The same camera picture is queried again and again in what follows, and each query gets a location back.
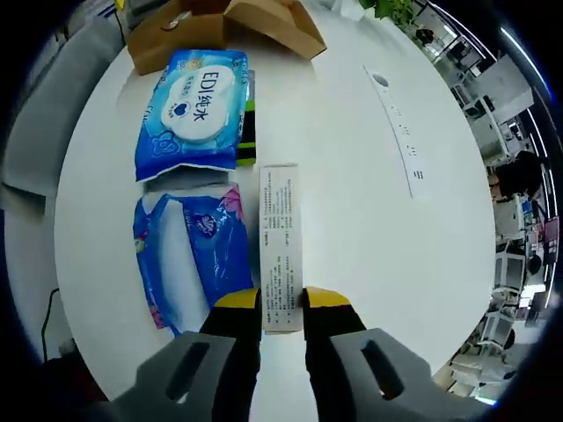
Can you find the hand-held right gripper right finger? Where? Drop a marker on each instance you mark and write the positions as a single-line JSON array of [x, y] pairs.
[[330, 343]]

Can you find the brown cardboard shoe box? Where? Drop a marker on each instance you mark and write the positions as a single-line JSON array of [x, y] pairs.
[[184, 39]]

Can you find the blue wet wipes pack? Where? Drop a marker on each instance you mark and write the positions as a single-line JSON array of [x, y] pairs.
[[189, 114]]

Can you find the silver black soft pouch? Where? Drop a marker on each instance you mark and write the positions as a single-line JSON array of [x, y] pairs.
[[247, 132]]

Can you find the blue flowered tissue pack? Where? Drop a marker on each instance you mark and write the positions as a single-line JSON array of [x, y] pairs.
[[193, 255]]

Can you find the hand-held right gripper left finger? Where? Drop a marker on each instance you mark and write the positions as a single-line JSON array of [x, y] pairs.
[[233, 343]]

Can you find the white printed carton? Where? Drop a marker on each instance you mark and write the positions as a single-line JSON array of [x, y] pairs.
[[281, 237]]

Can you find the green potted plant white pot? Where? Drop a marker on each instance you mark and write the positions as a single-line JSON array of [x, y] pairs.
[[391, 9]]

